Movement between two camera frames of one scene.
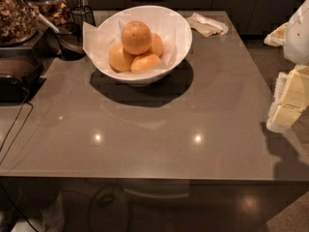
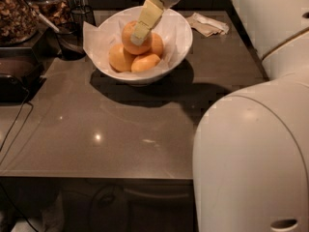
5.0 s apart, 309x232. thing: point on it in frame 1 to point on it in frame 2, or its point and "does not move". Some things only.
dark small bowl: [70, 41] does not move
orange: [136, 37] does not move
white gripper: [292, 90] to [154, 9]
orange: [157, 46] does not move
